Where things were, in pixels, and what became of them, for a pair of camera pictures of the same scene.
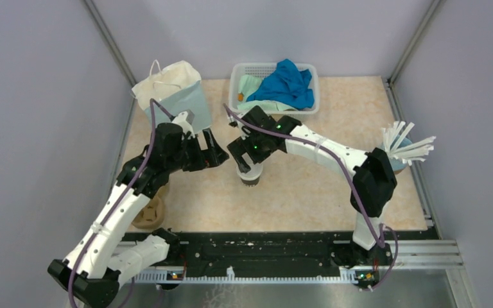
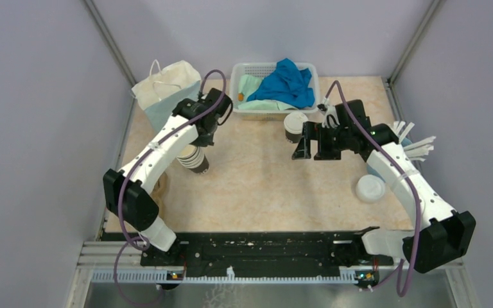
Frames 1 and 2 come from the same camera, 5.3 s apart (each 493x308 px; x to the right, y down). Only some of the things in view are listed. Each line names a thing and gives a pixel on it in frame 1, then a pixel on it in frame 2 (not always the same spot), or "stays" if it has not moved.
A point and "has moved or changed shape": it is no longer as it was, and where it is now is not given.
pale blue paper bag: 176,87 stays
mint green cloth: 246,84 stays
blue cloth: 287,85 stays
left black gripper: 213,157 → 203,142
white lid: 255,171 has moved or changed shape
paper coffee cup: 250,183 has moved or changed shape
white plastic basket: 264,69 stays
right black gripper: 239,147 → 310,131
